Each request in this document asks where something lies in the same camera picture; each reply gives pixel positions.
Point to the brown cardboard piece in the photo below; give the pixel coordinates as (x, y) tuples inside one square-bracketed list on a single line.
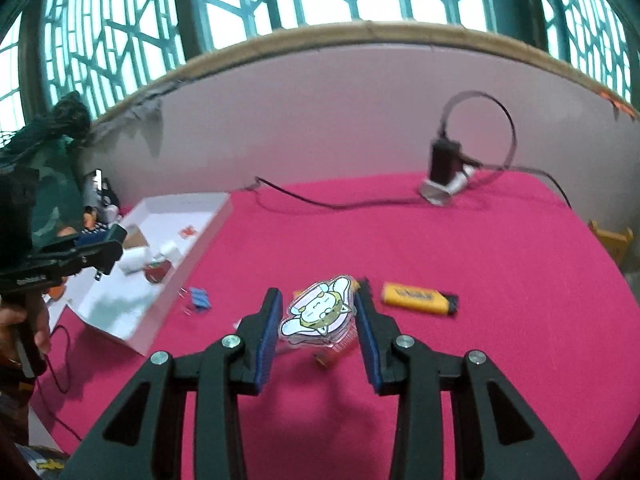
[(132, 238)]

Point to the blue binder clip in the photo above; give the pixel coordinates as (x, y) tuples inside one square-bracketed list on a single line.
[(200, 300)]

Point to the cartoon cat acrylic charm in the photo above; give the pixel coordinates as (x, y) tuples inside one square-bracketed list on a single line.
[(317, 315)]

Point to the small orange piece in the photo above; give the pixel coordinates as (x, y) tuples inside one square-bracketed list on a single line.
[(187, 231)]

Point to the red tablecloth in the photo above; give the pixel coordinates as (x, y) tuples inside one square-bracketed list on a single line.
[(500, 270)]

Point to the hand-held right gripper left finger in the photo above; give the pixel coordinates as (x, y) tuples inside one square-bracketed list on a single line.
[(267, 345)]

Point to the person's left forearm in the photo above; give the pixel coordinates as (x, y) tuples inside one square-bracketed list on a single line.
[(12, 400)]

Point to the white power strip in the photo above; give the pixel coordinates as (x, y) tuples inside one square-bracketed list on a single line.
[(440, 195)]

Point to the wooden window ledge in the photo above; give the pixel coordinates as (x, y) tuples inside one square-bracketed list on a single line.
[(320, 31)]

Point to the dark camouflage cloth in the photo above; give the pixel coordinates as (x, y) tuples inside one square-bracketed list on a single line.
[(50, 170)]

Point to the white cylinder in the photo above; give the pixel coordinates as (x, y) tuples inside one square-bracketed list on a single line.
[(135, 261)]

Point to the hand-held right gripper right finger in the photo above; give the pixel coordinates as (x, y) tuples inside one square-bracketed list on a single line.
[(367, 345)]

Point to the red round object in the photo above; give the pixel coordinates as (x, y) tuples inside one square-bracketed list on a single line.
[(157, 272)]

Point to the black power adapter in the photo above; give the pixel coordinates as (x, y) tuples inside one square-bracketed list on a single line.
[(445, 160)]

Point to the small yellow wooden chair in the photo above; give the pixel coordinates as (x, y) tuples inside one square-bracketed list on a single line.
[(612, 242)]

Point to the person's left hand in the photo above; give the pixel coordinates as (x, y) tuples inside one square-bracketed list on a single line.
[(42, 325)]

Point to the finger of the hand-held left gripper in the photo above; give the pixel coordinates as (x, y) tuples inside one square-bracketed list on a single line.
[(117, 235), (85, 260)]

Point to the white cardboard box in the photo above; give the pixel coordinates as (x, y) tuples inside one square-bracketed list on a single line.
[(120, 315)]

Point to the yellow lighter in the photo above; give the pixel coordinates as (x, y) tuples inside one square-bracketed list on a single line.
[(415, 296)]

